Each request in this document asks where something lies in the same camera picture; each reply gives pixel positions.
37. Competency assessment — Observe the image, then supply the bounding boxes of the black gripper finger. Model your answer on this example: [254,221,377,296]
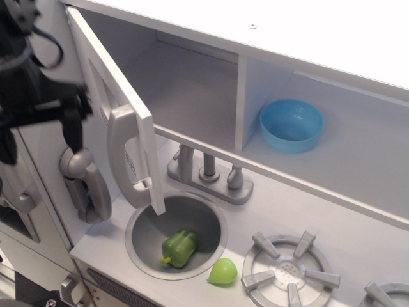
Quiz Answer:
[1,129,17,165]
[61,110,85,154]

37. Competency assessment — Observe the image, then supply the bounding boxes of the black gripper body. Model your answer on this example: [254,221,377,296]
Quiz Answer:
[1,61,92,129]

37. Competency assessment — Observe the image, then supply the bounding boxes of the white toy microwave door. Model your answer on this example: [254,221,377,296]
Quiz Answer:
[66,8,166,215]

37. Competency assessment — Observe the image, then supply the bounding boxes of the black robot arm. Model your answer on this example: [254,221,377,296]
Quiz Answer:
[1,1,92,165]

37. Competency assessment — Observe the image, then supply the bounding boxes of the grey round sink basin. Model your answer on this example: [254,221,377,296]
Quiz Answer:
[125,191,228,281]

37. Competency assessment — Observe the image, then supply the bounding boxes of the green toy bell pepper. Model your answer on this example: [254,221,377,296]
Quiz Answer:
[160,229,197,269]

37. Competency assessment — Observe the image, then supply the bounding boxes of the grey toy faucet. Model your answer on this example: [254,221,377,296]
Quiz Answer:
[167,144,254,205]

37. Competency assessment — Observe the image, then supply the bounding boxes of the light green toy pear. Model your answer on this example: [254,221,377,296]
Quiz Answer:
[206,258,238,285]

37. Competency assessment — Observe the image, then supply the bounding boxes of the blue plastic bowl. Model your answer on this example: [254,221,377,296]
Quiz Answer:
[259,99,324,154]

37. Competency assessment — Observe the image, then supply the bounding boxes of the white toy kitchen shelf unit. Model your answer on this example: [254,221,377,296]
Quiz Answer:
[66,1,408,230]

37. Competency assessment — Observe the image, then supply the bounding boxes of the grey toy stove burner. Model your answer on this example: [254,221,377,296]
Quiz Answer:
[241,231,341,306]

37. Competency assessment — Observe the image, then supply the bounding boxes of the grey fridge door handle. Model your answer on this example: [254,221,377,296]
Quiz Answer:
[1,151,37,214]

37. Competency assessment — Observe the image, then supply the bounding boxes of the grey oven door handle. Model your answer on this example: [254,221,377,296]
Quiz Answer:
[60,277,83,306]

